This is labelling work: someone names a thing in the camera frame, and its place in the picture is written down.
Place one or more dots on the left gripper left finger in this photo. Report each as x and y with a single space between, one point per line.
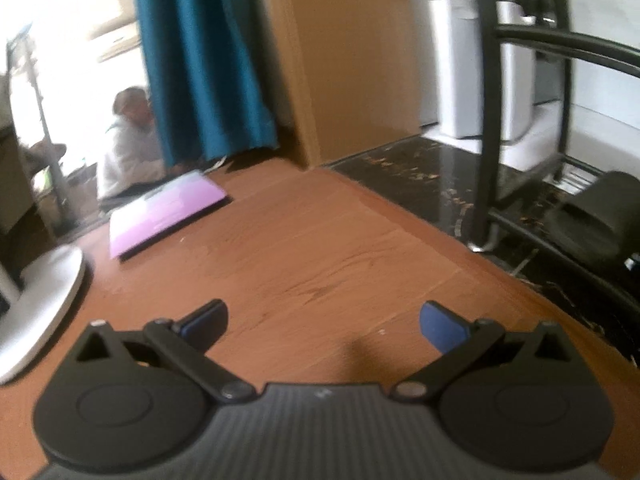
181 346

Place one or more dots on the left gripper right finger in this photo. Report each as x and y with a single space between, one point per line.
461 345

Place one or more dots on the dark grey slide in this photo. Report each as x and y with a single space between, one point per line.
599 225

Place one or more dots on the black metal shoe rack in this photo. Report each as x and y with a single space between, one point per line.
516 205

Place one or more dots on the pink bathroom scale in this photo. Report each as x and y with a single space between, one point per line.
161 211

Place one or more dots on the white fan base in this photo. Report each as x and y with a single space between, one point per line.
36 304

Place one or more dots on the seated person in white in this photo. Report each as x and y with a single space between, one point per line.
131 162

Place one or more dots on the white air purifier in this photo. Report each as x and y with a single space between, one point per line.
458 67

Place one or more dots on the teal curtain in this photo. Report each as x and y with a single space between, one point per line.
202 61

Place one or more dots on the wooden cabinet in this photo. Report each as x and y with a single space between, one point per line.
350 72

